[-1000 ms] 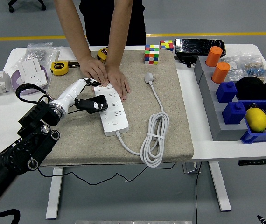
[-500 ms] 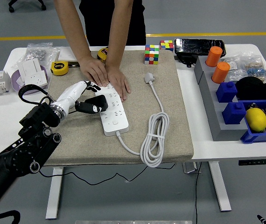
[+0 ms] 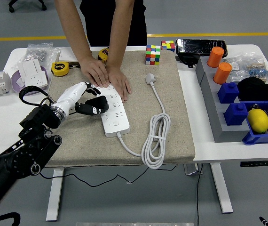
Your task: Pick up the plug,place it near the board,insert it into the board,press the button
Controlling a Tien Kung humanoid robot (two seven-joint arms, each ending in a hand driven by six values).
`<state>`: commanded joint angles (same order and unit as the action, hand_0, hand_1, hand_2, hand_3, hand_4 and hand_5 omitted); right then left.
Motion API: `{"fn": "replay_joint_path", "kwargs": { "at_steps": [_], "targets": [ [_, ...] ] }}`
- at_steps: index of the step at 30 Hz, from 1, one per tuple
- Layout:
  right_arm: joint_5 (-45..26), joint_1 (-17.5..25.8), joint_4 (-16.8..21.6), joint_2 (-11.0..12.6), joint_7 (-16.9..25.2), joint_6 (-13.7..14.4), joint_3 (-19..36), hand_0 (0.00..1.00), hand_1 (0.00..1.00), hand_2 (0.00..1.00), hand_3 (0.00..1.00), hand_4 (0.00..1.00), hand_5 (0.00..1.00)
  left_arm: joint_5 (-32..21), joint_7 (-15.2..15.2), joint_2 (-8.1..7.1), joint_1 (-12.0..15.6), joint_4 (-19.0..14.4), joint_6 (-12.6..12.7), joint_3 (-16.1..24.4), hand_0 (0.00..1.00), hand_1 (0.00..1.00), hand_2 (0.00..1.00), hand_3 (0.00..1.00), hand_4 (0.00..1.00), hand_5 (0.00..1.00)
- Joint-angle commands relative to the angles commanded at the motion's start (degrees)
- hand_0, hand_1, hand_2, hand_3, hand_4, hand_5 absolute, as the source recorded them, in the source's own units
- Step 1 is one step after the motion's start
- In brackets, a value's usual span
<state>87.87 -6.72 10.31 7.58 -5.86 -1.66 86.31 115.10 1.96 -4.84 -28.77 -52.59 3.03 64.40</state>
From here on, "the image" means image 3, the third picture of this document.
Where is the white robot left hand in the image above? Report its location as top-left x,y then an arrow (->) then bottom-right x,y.
54,81 -> 103,116

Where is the person's right hand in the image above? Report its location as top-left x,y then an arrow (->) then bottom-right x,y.
79,55 -> 111,88

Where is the person's left hand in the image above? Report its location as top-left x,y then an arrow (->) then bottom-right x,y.
105,65 -> 132,103

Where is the black plug adapter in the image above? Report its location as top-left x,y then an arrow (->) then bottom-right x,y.
85,95 -> 110,111

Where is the white power strip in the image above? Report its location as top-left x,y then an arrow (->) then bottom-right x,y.
97,82 -> 131,138

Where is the yellow tape measure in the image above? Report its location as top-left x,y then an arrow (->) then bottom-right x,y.
51,61 -> 71,77
98,46 -> 111,64

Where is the large colourful puzzle cube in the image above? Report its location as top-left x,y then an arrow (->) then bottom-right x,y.
145,44 -> 161,66

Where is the person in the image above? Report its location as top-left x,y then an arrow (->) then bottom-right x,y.
79,0 -> 148,47

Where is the clear bag of screws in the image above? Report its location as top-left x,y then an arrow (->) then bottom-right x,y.
25,42 -> 62,68

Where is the white table leg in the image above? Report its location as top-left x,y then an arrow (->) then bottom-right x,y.
46,168 -> 64,222
210,162 -> 234,214

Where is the grey-brown mat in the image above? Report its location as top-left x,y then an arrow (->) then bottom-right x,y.
46,50 -> 196,168

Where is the purple bowl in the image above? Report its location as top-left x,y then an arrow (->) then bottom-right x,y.
11,65 -> 50,96

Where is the black table control panel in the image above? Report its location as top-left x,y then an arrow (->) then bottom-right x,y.
240,160 -> 268,168

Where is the small colourful puzzle cube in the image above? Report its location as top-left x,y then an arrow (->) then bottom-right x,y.
160,40 -> 176,53

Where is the black holder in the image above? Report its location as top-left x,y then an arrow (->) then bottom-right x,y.
176,53 -> 199,69

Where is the blue plastic bin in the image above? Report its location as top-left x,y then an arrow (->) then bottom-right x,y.
242,100 -> 268,145

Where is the black glossy wrapped box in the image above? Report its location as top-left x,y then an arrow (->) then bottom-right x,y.
175,38 -> 228,58

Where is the orange cylinder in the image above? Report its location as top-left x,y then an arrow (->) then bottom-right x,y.
206,46 -> 225,68
213,62 -> 233,85

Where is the grey stepped block base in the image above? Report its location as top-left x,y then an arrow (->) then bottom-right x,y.
195,56 -> 251,143

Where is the yellow lemon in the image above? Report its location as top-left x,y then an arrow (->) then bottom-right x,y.
246,108 -> 268,134

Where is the black office chair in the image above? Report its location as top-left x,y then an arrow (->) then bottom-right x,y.
8,0 -> 47,13

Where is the blue square block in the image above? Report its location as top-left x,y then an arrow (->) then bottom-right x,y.
223,103 -> 249,126
217,81 -> 240,104

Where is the clear bag of small parts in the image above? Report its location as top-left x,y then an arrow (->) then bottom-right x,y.
223,56 -> 250,83

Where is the black cloth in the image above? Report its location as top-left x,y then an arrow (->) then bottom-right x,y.
236,77 -> 268,102

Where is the clear bag of blue resistors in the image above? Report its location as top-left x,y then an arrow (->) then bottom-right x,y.
242,52 -> 268,83

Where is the flat white switch plate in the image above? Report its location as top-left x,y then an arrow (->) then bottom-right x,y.
58,47 -> 78,62

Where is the white wall socket panel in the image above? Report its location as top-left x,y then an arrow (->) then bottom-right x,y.
22,70 -> 49,92

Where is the white switch box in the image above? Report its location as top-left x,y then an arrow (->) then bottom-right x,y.
18,58 -> 43,82

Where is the white power cord with plug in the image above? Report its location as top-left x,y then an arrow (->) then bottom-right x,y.
117,73 -> 172,170

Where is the black hanging cable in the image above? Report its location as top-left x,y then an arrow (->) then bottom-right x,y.
196,163 -> 204,226

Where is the silver under-table bracket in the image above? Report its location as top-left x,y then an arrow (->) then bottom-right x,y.
183,163 -> 203,176

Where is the thin black plug cord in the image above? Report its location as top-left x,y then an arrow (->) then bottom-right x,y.
39,111 -> 178,188

